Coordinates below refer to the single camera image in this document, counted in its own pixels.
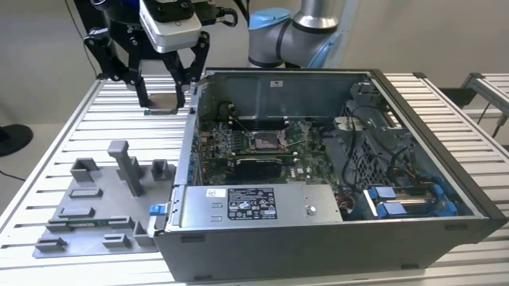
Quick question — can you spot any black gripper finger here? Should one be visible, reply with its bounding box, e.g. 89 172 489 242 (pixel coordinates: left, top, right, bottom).
165 30 211 108
83 27 155 109

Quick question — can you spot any silver CPU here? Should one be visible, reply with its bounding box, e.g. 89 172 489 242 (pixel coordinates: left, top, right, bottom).
143 93 179 116

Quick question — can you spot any black RAM slot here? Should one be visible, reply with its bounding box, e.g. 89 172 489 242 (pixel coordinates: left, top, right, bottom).
234 116 289 128

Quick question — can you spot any CPU socket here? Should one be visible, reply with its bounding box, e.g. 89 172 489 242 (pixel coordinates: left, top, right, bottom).
248 130 289 151

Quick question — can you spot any metal locking lever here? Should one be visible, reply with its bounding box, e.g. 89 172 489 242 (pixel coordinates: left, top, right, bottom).
229 115 253 134

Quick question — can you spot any metal socket cover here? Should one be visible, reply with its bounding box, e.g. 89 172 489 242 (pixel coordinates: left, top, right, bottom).
284 121 316 147

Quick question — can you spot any black round stand foot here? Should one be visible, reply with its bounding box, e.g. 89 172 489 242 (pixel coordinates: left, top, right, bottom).
0 124 35 157

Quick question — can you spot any black expansion card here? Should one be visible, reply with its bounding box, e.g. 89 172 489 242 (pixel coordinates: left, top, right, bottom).
233 157 286 183

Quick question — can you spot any green motherboard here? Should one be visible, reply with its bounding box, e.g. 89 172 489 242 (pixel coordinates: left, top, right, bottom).
197 118 340 187

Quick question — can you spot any black label sticker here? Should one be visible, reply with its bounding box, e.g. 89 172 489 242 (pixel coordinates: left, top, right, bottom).
226 187 277 220

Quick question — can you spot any grey metal drive cage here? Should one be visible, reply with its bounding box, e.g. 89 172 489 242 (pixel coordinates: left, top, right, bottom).
321 82 441 215

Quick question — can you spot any silver power supply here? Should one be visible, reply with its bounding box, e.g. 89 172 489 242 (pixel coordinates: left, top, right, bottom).
178 184 345 226

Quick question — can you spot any grey parts rack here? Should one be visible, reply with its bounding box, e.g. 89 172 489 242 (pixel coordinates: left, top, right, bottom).
31 139 178 260

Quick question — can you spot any blue disk carrier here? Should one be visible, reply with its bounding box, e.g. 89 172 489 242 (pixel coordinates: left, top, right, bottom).
365 185 445 200
373 200 457 218

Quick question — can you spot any dark grey open PC case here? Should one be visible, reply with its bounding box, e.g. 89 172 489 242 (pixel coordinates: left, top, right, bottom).
153 67 509 282

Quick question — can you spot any aluminium side table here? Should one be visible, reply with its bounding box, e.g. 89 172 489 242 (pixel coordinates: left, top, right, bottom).
460 72 509 120

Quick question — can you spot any black upright post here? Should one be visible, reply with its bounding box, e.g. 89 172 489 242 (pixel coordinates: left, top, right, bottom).
74 0 110 79

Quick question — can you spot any black camera cable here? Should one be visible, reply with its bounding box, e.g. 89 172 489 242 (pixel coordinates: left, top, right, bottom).
201 4 241 29

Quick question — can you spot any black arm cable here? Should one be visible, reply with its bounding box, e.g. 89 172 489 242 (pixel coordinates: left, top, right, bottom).
234 0 253 29

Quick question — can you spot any black floor cable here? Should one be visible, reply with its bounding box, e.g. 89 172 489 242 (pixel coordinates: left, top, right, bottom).
0 169 27 182

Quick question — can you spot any short black wire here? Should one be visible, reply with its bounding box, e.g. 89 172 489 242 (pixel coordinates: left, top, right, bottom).
389 145 420 186

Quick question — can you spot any black table bracket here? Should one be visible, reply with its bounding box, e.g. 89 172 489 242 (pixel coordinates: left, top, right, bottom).
439 87 477 108

